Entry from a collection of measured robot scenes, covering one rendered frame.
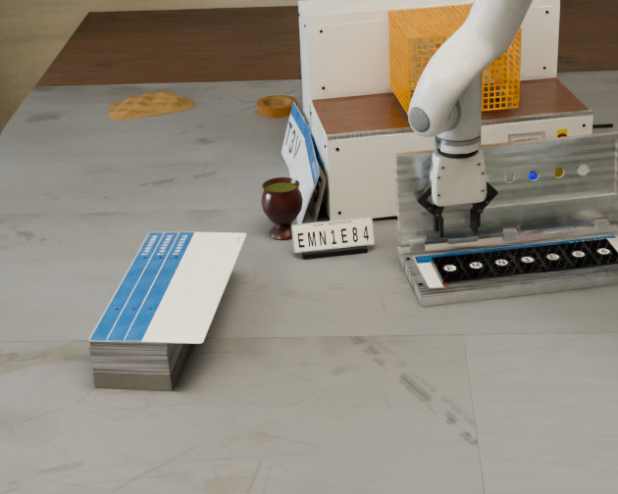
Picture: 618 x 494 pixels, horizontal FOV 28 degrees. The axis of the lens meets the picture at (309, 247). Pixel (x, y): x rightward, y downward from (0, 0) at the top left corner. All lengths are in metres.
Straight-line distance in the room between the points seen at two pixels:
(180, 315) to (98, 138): 1.11
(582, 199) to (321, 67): 0.63
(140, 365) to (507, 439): 0.60
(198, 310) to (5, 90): 2.42
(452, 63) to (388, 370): 0.53
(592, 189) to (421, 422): 0.73
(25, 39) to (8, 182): 1.46
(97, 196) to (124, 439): 0.94
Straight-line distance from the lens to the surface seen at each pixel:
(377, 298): 2.25
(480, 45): 2.12
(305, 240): 2.40
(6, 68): 4.35
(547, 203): 2.41
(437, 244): 2.40
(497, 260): 2.32
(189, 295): 2.11
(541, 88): 2.71
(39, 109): 3.34
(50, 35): 4.28
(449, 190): 2.27
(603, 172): 2.45
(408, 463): 1.83
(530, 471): 1.83
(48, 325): 2.26
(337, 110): 2.59
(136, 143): 3.03
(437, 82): 2.12
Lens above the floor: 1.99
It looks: 27 degrees down
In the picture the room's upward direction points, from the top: 3 degrees counter-clockwise
